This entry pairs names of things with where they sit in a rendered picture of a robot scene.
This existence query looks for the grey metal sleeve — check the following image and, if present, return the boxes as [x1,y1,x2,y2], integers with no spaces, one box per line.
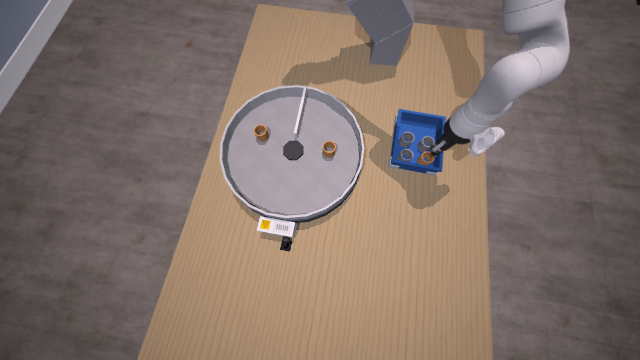
[397,149,413,162]
[399,132,415,148]
[417,136,435,152]

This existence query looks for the blue crate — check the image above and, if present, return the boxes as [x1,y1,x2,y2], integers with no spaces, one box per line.
[388,110,446,176]

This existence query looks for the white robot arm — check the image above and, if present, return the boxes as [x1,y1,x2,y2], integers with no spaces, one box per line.
[449,0,570,156]

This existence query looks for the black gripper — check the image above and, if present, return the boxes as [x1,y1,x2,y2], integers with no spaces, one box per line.
[430,117,470,157]

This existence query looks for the bronze bushing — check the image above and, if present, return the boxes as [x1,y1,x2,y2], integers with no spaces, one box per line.
[323,141,336,158]
[254,125,269,142]
[417,151,434,166]

